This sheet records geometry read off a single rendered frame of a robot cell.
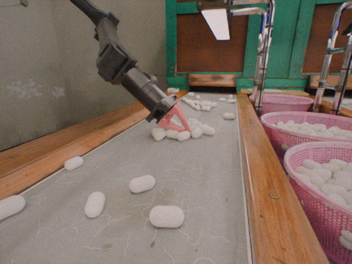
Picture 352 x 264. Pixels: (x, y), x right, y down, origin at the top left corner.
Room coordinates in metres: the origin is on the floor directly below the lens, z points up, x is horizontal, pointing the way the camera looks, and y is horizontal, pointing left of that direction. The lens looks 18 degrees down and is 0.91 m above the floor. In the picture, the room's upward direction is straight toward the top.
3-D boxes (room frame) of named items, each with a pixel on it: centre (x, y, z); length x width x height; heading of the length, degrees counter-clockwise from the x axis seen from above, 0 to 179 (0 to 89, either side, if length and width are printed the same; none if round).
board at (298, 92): (1.13, -0.54, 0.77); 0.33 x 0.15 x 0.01; 75
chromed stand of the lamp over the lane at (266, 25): (0.80, -0.24, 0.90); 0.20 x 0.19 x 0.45; 165
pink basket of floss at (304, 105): (0.92, -0.48, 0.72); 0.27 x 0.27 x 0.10
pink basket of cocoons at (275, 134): (0.49, -0.37, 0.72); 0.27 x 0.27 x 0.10
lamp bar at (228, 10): (0.83, -0.17, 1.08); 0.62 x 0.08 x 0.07; 165
